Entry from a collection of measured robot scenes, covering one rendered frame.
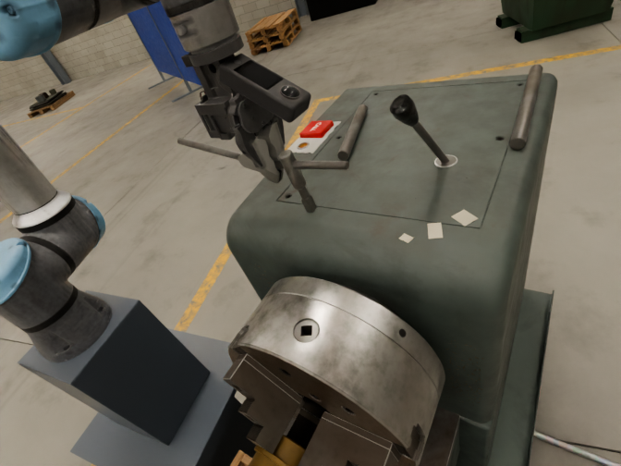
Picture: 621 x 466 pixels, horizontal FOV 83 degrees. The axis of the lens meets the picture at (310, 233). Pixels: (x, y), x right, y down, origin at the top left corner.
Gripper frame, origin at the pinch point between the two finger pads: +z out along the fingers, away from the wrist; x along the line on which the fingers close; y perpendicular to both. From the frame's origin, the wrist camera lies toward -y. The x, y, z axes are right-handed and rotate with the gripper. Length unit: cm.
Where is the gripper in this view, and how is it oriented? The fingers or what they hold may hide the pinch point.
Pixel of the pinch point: (279, 175)
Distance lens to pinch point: 56.9
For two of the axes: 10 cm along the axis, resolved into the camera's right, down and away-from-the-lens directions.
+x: -4.9, 6.7, -5.5
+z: 2.8, 7.2, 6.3
